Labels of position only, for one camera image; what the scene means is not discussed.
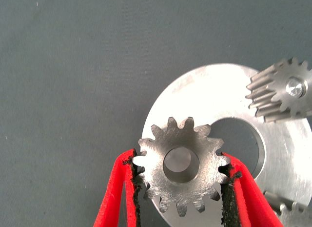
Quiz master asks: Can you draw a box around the dark grey table cloth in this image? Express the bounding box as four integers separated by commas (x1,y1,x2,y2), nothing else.
0,0,312,227

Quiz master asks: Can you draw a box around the small steel planetary gear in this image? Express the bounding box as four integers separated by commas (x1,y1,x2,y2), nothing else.
133,116,231,217
264,191,312,227
245,57,312,123

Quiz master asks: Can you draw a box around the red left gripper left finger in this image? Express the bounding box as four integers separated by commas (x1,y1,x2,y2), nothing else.
92,148,147,227

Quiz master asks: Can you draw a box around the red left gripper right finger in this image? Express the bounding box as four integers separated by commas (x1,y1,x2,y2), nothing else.
217,152,285,227

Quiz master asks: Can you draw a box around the round metal carrier plate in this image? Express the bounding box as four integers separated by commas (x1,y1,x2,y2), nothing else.
141,63,312,227

